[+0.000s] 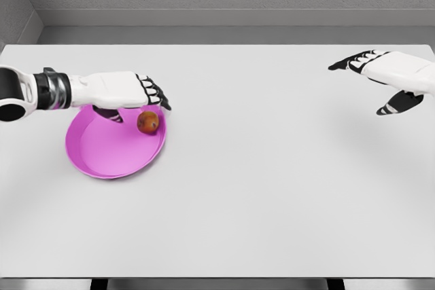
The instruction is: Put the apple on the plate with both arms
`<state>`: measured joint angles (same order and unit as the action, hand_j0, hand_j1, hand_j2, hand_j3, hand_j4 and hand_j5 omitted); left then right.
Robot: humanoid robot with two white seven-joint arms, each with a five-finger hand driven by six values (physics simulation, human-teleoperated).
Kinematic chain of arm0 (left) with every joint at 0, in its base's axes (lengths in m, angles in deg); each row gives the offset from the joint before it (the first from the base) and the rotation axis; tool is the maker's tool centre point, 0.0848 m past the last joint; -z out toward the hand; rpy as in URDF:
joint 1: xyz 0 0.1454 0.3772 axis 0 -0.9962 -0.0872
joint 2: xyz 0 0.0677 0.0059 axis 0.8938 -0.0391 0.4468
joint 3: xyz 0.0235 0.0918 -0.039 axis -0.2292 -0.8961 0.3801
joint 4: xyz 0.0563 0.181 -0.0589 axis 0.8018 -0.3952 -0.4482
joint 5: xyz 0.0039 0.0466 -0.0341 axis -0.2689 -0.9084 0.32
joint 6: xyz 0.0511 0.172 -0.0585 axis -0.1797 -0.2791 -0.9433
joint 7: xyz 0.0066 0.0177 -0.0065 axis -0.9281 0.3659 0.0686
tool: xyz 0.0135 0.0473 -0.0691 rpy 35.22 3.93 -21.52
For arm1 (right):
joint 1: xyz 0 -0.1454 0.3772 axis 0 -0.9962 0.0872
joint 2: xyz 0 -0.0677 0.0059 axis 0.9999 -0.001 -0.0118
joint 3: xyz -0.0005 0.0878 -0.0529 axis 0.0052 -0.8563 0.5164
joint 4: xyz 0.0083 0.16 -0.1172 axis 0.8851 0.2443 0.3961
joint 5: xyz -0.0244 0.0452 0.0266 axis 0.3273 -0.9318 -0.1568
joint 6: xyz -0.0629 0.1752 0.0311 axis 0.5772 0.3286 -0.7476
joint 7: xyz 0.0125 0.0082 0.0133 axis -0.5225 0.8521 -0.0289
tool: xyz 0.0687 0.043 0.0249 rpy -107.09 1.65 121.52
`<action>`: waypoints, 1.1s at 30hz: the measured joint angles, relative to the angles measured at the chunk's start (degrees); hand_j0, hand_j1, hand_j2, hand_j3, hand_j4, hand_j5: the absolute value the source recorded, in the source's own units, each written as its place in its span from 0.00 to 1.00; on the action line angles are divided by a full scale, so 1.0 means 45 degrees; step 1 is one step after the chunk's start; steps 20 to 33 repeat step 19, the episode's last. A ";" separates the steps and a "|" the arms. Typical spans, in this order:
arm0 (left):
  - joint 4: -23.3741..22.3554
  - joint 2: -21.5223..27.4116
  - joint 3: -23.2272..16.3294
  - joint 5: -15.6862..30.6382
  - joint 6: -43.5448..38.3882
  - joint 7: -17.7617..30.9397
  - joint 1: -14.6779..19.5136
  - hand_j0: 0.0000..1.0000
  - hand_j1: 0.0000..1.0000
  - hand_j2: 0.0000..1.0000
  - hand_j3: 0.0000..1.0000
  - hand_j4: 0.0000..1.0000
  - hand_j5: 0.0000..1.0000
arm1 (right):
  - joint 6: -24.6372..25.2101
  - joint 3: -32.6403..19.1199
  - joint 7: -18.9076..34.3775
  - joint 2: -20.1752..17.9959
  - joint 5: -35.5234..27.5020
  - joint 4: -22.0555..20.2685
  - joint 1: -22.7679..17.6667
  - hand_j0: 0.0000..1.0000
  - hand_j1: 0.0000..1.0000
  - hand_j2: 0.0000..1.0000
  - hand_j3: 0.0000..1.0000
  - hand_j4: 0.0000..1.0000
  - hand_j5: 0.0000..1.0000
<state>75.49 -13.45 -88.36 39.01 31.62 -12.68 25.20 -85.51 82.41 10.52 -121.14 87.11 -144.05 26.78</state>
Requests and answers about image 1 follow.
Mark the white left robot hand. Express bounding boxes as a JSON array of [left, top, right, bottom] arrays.
[[88, 71, 172, 124]]

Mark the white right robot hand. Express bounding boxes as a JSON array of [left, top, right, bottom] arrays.
[[328, 50, 435, 116]]

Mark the reddish brown apple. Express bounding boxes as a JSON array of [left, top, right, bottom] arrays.
[[137, 110, 160, 134]]

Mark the pink round plate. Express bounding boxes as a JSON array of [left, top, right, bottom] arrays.
[[65, 103, 169, 181]]

